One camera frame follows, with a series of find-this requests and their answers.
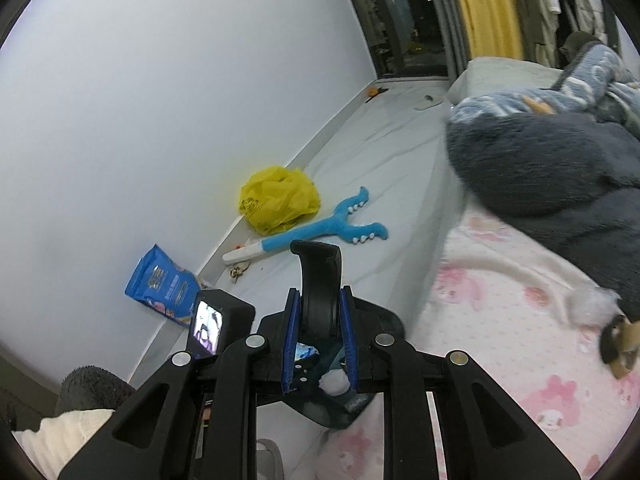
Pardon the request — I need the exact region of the grey curtain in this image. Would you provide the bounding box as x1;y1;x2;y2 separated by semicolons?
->
417;0;476;78

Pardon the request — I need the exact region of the person's left forearm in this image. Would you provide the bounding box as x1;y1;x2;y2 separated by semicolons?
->
11;409;117;478

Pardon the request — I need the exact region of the dark grey fleece blanket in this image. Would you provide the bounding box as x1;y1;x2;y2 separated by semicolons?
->
445;110;640;321

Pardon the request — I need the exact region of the row of hanging clothes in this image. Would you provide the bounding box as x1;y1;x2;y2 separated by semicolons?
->
515;0;626;68

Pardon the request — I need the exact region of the glass sliding door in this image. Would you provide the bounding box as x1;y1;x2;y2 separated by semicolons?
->
350;0;451;78

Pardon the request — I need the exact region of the pink printed blanket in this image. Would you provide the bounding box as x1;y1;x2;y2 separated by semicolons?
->
320;215;640;480

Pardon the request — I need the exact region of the brown tape roll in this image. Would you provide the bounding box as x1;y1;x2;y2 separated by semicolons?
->
600;314;640;380

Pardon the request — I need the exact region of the yellow curtain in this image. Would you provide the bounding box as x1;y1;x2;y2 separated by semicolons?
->
445;0;526;63

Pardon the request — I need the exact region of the blue snack bag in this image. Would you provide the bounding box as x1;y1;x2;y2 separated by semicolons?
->
124;244;200;330

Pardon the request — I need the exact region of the blue forked plush toy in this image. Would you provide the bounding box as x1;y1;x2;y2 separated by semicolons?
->
222;186;390;265

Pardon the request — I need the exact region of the dark blue trash bin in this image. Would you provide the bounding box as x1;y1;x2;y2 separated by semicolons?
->
290;240;373;431

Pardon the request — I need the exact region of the blue patterned fleece blanket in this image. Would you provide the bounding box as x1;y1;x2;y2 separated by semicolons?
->
447;42;640;126

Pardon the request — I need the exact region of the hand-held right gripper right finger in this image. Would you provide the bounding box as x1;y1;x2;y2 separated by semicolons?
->
339;285;596;480

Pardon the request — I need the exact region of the yellow plastic bag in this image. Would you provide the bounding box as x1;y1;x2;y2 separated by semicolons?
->
239;165;322;236

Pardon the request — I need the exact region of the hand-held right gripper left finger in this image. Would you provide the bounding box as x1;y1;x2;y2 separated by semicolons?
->
57;287;303;480

